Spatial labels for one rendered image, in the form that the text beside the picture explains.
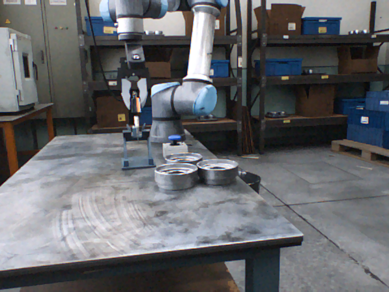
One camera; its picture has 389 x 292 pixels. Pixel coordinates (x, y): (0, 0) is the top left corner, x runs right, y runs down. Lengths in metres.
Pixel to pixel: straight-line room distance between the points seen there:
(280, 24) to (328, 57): 1.19
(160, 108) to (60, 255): 0.92
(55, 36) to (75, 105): 0.85
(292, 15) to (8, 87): 3.38
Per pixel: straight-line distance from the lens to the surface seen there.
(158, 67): 4.38
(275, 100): 5.36
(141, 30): 1.08
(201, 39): 1.41
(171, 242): 0.60
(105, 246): 0.61
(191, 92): 1.34
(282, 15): 4.84
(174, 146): 1.11
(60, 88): 4.72
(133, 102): 1.06
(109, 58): 4.91
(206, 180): 0.88
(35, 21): 4.80
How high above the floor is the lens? 1.07
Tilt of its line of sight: 12 degrees down
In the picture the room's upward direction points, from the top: 1 degrees counter-clockwise
